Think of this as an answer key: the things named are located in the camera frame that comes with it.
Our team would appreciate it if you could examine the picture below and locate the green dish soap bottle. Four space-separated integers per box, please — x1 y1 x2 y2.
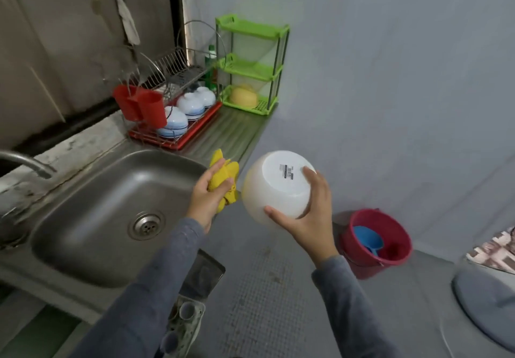
204 44 219 89

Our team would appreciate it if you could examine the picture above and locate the grey slipper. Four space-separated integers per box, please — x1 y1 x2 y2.
452 269 515 353

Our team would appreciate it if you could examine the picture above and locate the person's right hand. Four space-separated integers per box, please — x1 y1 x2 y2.
264 167 341 268

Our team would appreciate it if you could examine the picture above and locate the metal faucet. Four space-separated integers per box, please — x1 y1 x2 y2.
0 150 57 179

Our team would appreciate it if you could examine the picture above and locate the red plastic bucket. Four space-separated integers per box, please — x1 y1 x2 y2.
338 209 413 281

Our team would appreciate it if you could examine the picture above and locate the person's right forearm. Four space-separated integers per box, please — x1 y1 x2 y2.
312 256 399 358

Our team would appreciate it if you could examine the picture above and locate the tray of small cups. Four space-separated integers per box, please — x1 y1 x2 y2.
157 296 206 358

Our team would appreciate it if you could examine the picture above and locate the green plastic shelf rack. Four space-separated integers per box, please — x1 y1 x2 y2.
214 14 291 117

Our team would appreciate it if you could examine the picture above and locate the stainless steel sink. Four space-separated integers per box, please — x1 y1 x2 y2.
0 104 275 323

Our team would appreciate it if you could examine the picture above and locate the blue plastic scoop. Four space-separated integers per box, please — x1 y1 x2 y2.
354 225 386 258

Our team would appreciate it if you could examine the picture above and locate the cream plastic bowl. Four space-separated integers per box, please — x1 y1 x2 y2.
241 150 317 228

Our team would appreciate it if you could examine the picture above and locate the white hanging cloth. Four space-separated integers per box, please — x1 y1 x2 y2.
108 0 142 47

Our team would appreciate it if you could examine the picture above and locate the dark square container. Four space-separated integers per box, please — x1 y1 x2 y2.
179 249 226 300

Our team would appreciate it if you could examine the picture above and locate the person's left hand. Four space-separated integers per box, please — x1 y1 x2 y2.
186 158 241 234

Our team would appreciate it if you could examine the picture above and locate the metal wire dish rack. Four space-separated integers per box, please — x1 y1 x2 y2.
121 20 222 149

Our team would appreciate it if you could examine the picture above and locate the patterned floor mat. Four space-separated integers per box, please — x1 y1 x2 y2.
467 227 515 274

